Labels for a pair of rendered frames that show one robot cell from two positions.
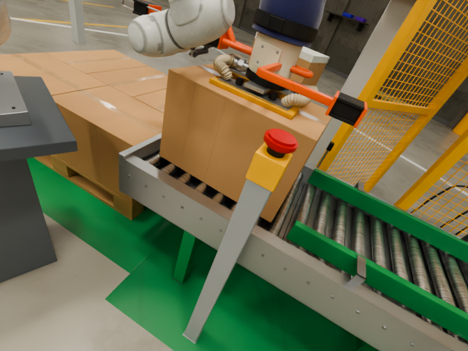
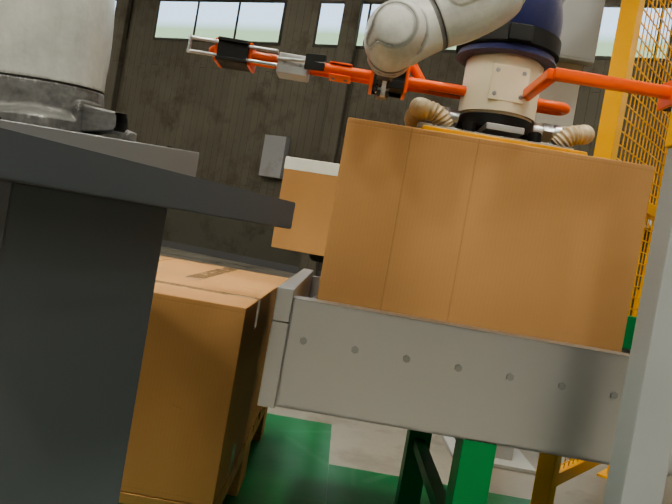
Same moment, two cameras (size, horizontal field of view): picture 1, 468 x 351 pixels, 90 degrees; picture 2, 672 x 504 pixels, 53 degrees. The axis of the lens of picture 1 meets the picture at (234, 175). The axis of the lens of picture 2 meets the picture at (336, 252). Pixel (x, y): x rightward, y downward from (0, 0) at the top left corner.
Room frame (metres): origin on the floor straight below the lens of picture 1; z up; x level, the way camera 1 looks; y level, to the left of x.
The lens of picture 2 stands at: (-0.41, 0.65, 0.71)
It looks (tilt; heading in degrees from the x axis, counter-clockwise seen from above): 1 degrees down; 346
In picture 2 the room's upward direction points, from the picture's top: 10 degrees clockwise
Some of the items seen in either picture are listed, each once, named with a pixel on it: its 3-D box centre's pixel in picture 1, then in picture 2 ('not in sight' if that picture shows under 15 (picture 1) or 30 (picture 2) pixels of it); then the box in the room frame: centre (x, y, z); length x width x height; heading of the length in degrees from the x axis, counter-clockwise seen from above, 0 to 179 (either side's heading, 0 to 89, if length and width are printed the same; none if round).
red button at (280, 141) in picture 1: (278, 144); not in sight; (0.44, -0.06, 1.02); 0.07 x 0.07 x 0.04
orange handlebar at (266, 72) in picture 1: (212, 42); (417, 71); (0.92, 0.23, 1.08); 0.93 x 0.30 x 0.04; 76
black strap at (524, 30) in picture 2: (285, 25); (508, 47); (0.98, 0.01, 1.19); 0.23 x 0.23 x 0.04
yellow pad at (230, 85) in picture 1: (255, 91); (500, 139); (0.89, 0.03, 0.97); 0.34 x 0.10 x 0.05; 76
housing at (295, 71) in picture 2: not in sight; (293, 67); (1.10, 0.46, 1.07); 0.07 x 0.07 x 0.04; 76
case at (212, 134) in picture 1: (244, 134); (468, 242); (0.99, 0.02, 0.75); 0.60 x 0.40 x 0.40; 73
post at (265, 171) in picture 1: (218, 276); (644, 433); (0.44, -0.06, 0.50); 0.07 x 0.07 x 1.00; 76
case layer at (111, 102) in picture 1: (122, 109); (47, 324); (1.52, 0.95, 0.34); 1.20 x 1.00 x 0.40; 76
